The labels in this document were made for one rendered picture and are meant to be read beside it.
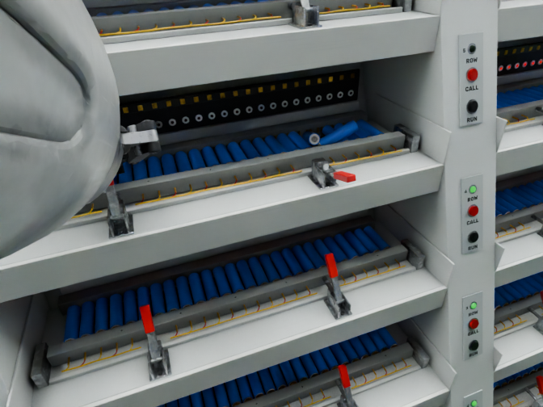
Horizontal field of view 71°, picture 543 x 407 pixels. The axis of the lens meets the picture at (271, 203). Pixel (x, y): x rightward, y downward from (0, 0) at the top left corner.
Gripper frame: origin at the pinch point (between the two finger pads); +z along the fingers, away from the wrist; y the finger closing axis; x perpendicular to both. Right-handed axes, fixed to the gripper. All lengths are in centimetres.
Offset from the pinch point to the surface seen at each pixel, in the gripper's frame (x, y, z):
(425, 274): -27, 43, 7
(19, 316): -17.1, -16.0, 11.4
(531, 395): -63, 70, 16
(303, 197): -9.2, 22.5, 0.8
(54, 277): -11.6, -8.0, 2.0
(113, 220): -6.9, -0.8, 3.6
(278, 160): -3.8, 21.7, 5.7
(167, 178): -3.3, 6.5, 6.4
